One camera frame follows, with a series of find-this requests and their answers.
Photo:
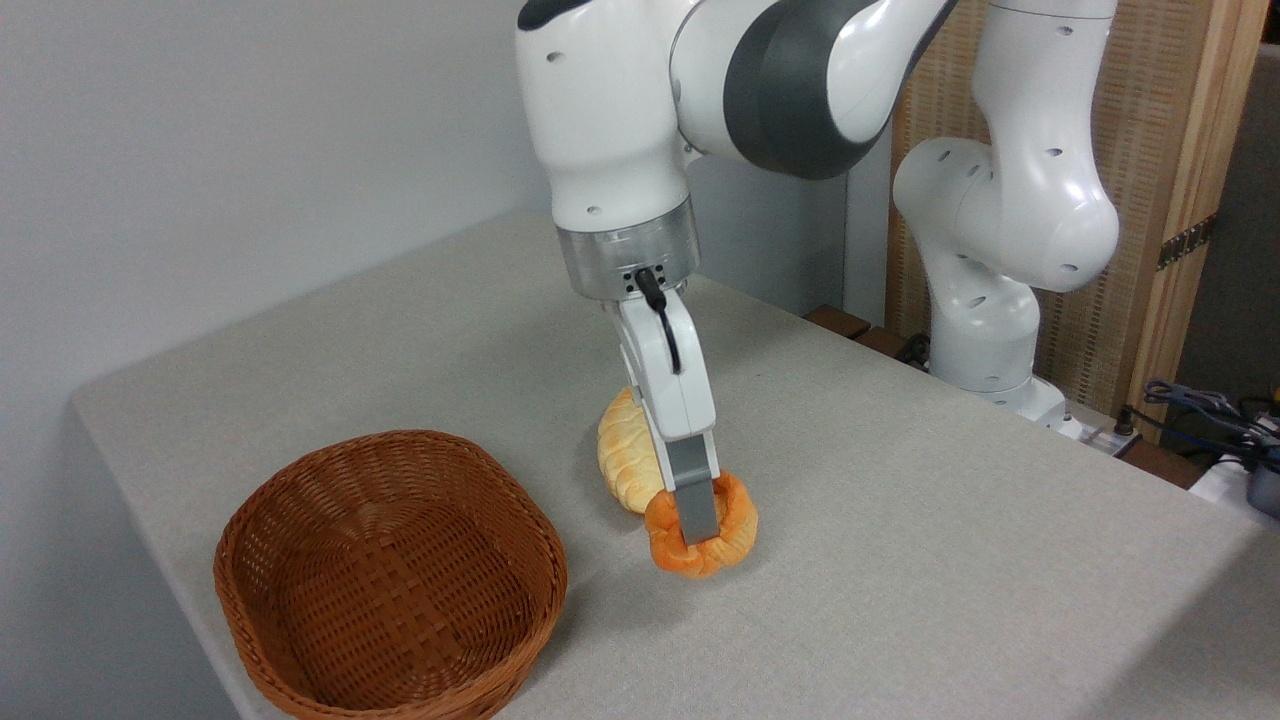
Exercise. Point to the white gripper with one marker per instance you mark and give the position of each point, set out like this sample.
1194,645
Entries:
670,380

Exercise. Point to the round orange braided bread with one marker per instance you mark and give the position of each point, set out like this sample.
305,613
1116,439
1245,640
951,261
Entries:
737,530

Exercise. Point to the grey fabric tablecloth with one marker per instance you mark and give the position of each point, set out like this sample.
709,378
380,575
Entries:
900,580

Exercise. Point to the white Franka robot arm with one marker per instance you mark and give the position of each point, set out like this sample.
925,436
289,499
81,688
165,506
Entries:
610,110

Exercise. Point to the brown woven wicker basket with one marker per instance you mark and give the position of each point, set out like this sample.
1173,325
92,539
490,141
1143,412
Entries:
380,590

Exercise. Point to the brown wooden slat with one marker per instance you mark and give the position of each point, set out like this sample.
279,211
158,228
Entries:
885,343
838,321

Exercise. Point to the long pale braided bread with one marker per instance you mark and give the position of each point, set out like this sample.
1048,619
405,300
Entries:
622,450

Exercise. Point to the dark metal hinge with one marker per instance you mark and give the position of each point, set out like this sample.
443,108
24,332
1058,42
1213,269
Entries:
1187,241

